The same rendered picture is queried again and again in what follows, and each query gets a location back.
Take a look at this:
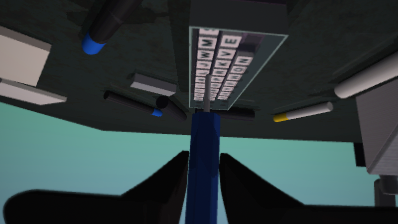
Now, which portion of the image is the blue stylus with grey tip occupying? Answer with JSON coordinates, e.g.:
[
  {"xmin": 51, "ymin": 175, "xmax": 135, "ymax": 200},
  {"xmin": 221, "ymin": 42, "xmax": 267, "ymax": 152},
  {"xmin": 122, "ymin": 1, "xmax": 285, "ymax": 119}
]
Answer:
[{"xmin": 185, "ymin": 74, "xmax": 220, "ymax": 224}]

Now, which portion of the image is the beige sheet of paper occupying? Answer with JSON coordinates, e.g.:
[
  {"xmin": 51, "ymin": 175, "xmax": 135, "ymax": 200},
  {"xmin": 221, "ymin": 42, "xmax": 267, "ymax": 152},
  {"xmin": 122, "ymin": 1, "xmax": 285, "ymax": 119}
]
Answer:
[{"xmin": 0, "ymin": 26, "xmax": 51, "ymax": 87}]

